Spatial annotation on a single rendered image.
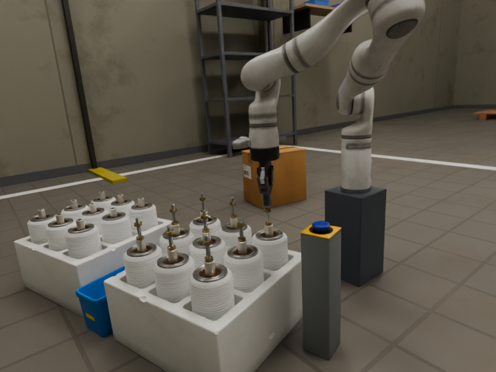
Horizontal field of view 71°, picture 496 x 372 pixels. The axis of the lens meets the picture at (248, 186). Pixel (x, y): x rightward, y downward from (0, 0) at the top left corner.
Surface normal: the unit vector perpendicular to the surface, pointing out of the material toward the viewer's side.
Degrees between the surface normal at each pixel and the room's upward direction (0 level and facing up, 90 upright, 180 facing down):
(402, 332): 0
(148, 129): 90
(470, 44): 90
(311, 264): 90
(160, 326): 90
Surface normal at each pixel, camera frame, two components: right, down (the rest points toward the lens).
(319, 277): -0.59, 0.24
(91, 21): 0.62, 0.16
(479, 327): -0.06, -0.96
